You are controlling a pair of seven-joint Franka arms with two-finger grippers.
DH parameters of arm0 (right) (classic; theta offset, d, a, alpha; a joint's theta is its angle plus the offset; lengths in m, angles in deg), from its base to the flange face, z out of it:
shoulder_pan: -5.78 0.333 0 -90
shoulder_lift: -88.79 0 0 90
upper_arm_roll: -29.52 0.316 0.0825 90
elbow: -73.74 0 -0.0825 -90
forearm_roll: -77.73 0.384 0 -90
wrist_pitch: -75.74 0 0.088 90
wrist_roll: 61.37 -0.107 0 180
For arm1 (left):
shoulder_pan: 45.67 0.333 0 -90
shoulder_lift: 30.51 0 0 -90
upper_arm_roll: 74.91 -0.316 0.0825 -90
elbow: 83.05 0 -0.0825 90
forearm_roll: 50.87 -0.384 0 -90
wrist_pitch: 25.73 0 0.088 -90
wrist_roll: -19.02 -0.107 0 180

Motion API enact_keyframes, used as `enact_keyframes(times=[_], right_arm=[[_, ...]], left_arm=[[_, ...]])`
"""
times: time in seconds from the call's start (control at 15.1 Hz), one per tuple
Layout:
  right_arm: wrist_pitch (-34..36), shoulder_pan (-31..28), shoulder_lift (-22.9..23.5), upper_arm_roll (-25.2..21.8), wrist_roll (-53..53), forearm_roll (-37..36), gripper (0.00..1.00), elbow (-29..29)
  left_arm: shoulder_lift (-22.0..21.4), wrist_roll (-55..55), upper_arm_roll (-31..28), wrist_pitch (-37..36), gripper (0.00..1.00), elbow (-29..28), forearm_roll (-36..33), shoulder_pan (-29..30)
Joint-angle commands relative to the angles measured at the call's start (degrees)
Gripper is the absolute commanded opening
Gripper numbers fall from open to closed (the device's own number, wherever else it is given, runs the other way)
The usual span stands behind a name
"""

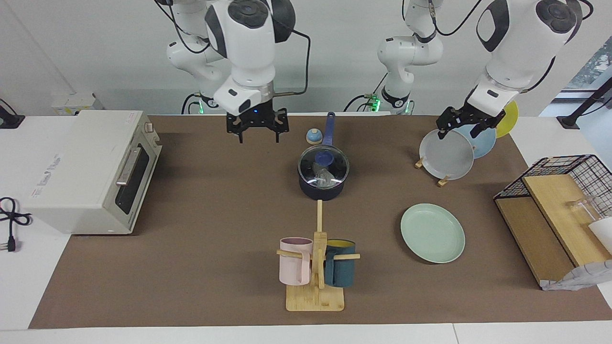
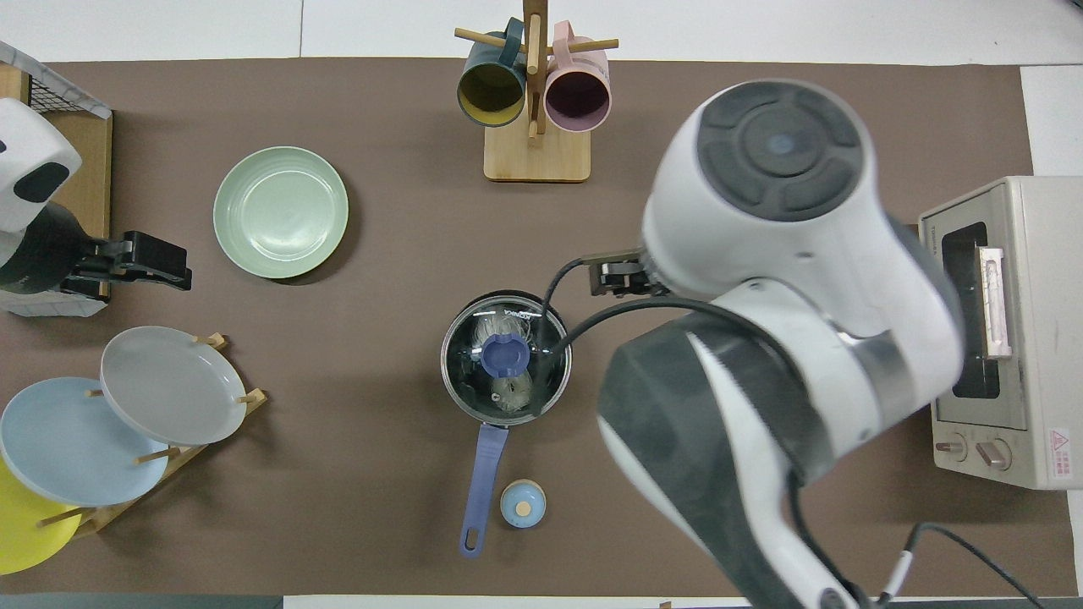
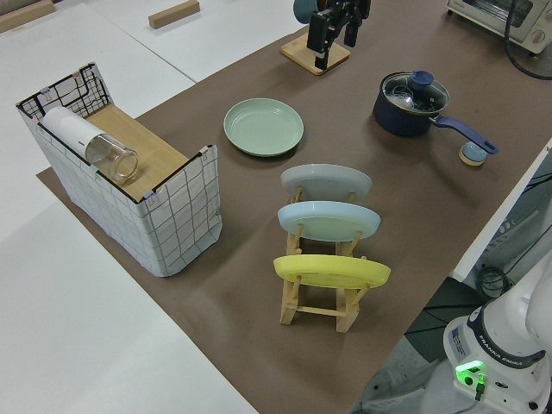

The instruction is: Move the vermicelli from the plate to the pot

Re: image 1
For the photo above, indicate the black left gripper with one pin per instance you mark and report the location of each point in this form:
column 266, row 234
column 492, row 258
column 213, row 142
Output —
column 475, row 115

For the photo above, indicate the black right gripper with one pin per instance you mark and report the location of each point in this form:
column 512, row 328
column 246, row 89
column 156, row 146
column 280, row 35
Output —
column 257, row 117

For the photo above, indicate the glass lid with blue knob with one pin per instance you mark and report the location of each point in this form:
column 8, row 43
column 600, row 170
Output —
column 337, row 162

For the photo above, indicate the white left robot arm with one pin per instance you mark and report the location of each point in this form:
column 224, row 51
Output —
column 521, row 48

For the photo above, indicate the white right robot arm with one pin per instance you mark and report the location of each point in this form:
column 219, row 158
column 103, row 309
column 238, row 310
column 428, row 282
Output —
column 248, row 48

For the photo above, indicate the light blue plate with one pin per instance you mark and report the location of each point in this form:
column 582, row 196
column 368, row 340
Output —
column 483, row 143

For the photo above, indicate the grey plate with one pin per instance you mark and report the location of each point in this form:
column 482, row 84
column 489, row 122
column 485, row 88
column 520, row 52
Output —
column 447, row 155

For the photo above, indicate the yellow plate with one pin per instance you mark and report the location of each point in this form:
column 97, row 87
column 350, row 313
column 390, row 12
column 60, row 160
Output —
column 510, row 119

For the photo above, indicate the wooden plate rack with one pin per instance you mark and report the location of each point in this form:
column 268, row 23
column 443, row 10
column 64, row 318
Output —
column 443, row 181

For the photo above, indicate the pale green plate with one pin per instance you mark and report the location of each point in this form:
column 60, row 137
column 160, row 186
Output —
column 432, row 234

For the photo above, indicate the black stand base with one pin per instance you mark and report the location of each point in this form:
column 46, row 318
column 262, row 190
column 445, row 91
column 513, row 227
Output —
column 571, row 119
column 10, row 120

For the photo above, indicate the clear glass cup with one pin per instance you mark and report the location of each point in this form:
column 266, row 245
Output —
column 582, row 209

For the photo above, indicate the pink mug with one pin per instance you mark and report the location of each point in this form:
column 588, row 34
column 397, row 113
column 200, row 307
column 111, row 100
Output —
column 294, row 267

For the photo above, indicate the brown table mat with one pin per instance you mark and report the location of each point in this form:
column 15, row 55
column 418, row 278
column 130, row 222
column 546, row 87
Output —
column 215, row 267

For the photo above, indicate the dark teal mug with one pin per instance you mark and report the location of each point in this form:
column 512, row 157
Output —
column 340, row 272

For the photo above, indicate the white cup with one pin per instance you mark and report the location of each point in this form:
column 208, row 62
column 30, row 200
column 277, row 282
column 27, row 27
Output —
column 603, row 235

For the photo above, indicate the cream toaster oven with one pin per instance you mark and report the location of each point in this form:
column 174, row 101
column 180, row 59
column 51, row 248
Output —
column 81, row 167

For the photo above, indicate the white socket box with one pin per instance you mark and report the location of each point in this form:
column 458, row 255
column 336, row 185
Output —
column 76, row 104

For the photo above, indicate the wooden mug tree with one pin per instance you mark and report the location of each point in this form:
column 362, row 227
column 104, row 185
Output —
column 313, row 298

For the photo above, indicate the marble pattern sheet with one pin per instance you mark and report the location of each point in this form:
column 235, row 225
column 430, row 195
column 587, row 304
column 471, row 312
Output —
column 578, row 278

